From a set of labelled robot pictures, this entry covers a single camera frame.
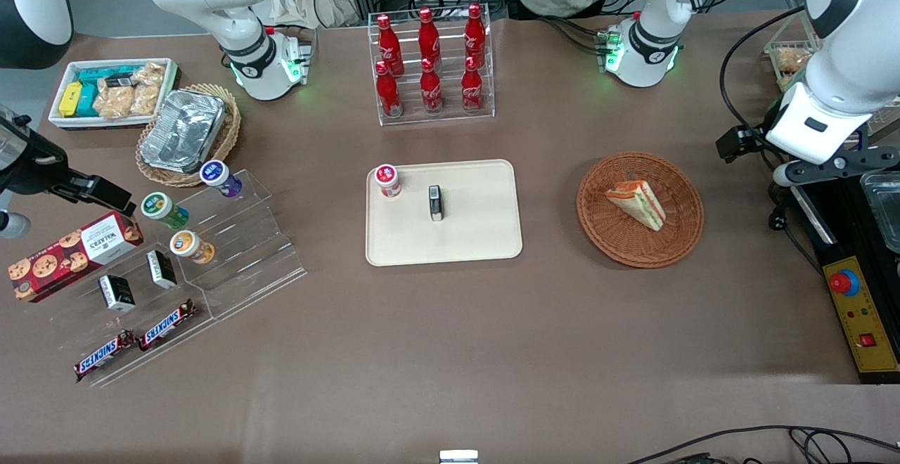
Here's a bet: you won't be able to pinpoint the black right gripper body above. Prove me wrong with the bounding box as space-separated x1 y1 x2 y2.
0 107 70 196

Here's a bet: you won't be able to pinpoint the triangular sandwich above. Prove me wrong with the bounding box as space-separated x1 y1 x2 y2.
604 179 667 233

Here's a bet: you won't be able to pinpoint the aluminium foil tray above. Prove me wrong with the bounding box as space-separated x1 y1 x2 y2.
139 89 226 175

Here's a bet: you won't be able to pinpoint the small wicker basket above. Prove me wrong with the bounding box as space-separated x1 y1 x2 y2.
135 83 243 189

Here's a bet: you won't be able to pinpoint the large brown wicker basket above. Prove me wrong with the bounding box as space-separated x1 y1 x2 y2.
576 151 705 269

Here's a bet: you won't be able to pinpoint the beige plastic tray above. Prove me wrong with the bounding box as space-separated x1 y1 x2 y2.
364 159 524 268

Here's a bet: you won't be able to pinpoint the white rectangular snack bin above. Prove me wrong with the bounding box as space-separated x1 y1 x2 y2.
47 58 181 131

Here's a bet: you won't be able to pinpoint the green lid yogurt cup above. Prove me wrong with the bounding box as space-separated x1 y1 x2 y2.
140 191 191 231

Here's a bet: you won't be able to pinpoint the red Walkers cookie box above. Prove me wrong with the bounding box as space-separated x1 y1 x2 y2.
8 210 145 304

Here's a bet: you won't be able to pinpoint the yellow snack box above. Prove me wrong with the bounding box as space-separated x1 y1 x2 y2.
58 82 84 119

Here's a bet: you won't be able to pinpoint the clear bag of crackers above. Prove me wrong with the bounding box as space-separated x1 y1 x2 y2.
94 83 136 120
129 63 167 116

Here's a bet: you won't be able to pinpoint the orange lid yogurt cup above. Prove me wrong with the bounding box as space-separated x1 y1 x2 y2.
169 230 216 266

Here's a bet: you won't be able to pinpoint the teal snack box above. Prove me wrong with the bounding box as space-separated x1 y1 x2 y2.
76 65 137 118

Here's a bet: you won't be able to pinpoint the black machine housing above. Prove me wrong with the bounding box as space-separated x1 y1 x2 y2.
790 167 900 386

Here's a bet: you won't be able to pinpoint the metal pan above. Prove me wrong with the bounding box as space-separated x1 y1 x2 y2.
860 172 900 255

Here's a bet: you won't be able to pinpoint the purple lid yogurt cup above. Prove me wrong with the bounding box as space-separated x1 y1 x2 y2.
199 160 244 198

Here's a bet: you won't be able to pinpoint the Snickers bar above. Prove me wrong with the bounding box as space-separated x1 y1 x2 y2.
137 299 198 352
73 330 136 383

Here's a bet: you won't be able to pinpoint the clear acrylic stepped display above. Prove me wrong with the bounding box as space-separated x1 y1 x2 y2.
41 168 309 389

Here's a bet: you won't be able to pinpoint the yellow emergency stop panel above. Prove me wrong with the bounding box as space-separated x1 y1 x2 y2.
822 256 900 375

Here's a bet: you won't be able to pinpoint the red lid yogurt cup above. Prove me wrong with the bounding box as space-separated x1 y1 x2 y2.
373 163 404 200

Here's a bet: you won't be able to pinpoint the red cola bottle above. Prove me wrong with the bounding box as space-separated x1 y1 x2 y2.
461 56 485 111
376 13 406 77
374 60 404 120
463 3 488 65
418 6 443 68
419 57 444 114

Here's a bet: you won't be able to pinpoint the clear acrylic bottle rack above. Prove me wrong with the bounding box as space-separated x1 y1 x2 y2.
367 3 496 127

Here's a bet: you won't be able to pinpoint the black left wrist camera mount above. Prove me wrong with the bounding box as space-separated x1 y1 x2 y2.
716 124 900 188

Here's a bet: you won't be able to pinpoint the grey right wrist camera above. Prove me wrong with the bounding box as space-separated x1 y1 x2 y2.
0 210 33 240

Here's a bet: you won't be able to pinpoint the white wire rack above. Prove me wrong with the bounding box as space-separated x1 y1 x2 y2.
764 27 900 148

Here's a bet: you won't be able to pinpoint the black power cable with plug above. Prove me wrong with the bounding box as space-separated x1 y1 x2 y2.
768 187 825 269

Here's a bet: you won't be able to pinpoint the black arm base cables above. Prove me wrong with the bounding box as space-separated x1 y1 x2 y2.
537 10 639 57

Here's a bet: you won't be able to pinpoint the black floor cables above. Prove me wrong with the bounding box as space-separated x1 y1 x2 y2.
624 425 900 464

